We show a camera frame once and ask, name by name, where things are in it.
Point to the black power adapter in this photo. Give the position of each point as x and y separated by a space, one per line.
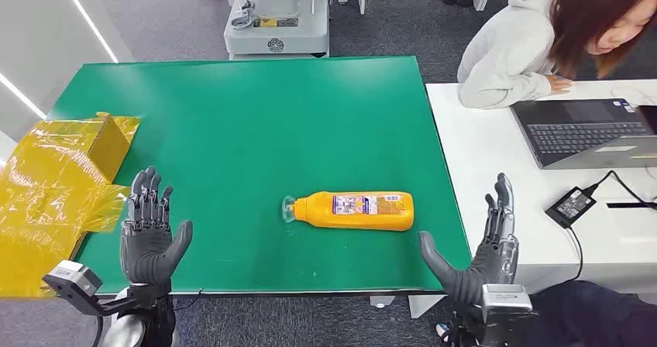
572 206

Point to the white machine base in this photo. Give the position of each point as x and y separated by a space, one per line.
287 37

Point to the person's leg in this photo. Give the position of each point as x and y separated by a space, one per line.
590 314

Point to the white table bracket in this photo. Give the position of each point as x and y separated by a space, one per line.
423 304
382 301

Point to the yellow taped cardboard box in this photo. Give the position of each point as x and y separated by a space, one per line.
46 180

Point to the white desk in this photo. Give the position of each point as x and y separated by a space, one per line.
487 180

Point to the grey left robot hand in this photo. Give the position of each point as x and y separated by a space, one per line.
146 252

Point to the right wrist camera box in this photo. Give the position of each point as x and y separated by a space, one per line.
508 303

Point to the dark grey laptop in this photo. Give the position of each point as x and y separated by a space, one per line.
575 134

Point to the orange detergent bottle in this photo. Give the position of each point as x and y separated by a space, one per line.
359 221

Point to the person's hand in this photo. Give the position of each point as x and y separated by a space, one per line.
559 84

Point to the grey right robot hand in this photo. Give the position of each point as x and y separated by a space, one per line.
492 267

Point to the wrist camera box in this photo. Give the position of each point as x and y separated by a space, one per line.
508 303
74 280

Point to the blue shoe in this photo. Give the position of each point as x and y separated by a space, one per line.
442 333

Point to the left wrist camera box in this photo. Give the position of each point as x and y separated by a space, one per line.
74 280

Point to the green table mat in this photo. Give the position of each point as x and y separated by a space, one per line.
256 129

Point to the person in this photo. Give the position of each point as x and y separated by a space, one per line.
503 52

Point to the black strip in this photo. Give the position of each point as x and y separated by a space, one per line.
631 205

